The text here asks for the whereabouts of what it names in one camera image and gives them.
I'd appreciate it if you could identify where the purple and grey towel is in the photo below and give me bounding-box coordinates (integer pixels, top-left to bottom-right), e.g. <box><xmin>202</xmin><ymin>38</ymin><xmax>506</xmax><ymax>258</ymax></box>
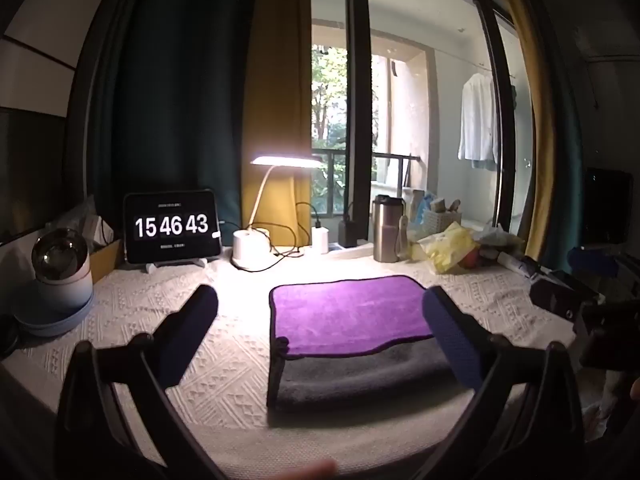
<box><xmin>266</xmin><ymin>275</ymin><xmax>454</xmax><ymax>413</ymax></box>

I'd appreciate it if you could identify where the white tablet stand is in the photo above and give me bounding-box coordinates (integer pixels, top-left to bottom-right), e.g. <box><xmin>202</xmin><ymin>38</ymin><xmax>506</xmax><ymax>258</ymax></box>
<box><xmin>144</xmin><ymin>258</ymin><xmax>208</xmax><ymax>274</ymax></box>

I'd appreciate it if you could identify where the yellow plastic bag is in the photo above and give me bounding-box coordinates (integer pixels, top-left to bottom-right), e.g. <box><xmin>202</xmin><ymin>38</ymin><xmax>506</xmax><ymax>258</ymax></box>
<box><xmin>411</xmin><ymin>222</ymin><xmax>480</xmax><ymax>274</ymax></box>

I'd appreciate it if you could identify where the cardboard box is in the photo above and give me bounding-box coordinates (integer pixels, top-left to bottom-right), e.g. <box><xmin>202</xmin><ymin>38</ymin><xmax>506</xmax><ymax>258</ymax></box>
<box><xmin>90</xmin><ymin>240</ymin><xmax>124</xmax><ymax>284</ymax></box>

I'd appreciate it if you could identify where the white woven basket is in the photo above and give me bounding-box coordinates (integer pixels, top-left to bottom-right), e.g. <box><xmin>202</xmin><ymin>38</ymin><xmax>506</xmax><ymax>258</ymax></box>
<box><xmin>423</xmin><ymin>210</ymin><xmax>462</xmax><ymax>235</ymax></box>

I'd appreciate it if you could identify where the white shirt on hanger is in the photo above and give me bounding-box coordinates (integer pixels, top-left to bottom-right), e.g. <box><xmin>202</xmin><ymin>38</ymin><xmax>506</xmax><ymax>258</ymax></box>
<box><xmin>458</xmin><ymin>74</ymin><xmax>499</xmax><ymax>171</ymax></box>

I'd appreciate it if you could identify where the tablet showing clock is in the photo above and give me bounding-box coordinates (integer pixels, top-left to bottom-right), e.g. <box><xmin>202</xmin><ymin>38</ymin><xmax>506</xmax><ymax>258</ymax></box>
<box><xmin>122</xmin><ymin>188</ymin><xmax>222</xmax><ymax>266</ymax></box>

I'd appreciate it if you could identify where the stainless steel travel mug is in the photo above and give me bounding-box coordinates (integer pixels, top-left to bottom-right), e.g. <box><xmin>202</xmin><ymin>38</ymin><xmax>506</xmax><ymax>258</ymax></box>
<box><xmin>372</xmin><ymin>194</ymin><xmax>408</xmax><ymax>263</ymax></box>

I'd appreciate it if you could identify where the white desk lamp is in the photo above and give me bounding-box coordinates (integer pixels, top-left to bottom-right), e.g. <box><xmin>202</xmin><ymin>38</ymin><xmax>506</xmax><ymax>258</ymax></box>
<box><xmin>231</xmin><ymin>154</ymin><xmax>323</xmax><ymax>272</ymax></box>

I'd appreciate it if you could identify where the black power adapter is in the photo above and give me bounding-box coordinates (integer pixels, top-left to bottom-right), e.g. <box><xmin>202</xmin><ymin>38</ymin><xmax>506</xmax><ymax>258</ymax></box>
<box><xmin>337</xmin><ymin>217</ymin><xmax>358</xmax><ymax>248</ymax></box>

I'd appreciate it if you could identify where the white charger block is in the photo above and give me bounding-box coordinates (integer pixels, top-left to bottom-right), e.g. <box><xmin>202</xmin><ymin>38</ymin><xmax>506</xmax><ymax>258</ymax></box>
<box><xmin>311</xmin><ymin>226</ymin><xmax>329</xmax><ymax>255</ymax></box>

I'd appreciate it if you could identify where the right side yellow curtain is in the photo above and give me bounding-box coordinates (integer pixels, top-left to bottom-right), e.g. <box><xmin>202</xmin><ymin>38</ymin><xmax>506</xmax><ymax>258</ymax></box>
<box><xmin>506</xmin><ymin>0</ymin><xmax>555</xmax><ymax>260</ymax></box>

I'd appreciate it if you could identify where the balcony railing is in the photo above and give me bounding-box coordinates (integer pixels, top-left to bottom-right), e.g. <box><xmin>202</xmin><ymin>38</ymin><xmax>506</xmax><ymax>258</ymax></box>
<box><xmin>310</xmin><ymin>148</ymin><xmax>419</xmax><ymax>217</ymax></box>

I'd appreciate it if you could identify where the dark green curtain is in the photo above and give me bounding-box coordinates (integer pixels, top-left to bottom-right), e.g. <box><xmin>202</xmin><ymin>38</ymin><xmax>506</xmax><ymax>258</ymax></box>
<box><xmin>88</xmin><ymin>0</ymin><xmax>255</xmax><ymax>232</ymax></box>

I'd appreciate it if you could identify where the mustard yellow curtain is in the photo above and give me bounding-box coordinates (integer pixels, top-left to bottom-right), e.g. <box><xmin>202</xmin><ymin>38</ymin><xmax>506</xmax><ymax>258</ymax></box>
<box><xmin>241</xmin><ymin>0</ymin><xmax>311</xmax><ymax>230</ymax></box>

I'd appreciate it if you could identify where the black charging cable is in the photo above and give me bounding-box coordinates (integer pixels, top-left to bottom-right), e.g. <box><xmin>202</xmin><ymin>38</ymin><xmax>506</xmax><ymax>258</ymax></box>
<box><xmin>218</xmin><ymin>200</ymin><xmax>327</xmax><ymax>274</ymax></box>

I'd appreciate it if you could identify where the black window frame post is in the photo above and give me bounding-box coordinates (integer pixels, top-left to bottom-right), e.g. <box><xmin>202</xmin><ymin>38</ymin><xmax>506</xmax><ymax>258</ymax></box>
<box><xmin>345</xmin><ymin>0</ymin><xmax>372</xmax><ymax>240</ymax></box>

